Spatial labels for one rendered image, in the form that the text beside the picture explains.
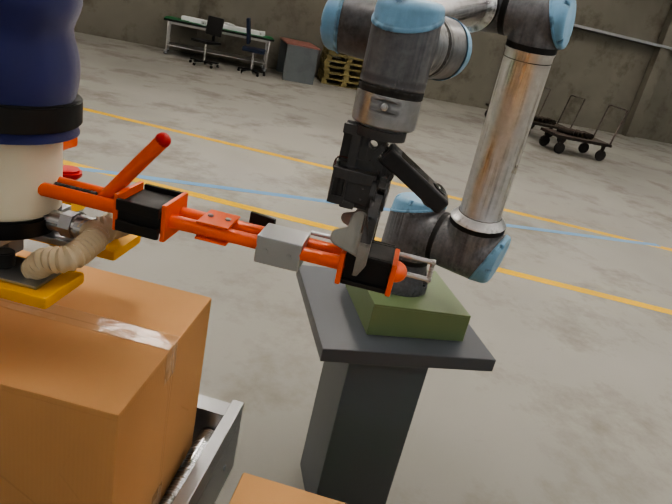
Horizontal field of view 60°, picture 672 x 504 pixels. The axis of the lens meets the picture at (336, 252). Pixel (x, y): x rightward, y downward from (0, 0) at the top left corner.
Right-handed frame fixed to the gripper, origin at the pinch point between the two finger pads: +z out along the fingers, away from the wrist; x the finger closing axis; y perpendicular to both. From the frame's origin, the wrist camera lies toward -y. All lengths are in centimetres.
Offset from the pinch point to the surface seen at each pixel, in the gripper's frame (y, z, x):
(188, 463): 28, 66, -17
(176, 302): 35.3, 26.0, -16.3
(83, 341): 43, 26, 4
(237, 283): 77, 120, -210
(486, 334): -70, 120, -229
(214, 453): 23, 60, -16
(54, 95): 49, -14, 4
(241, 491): 15, 66, -14
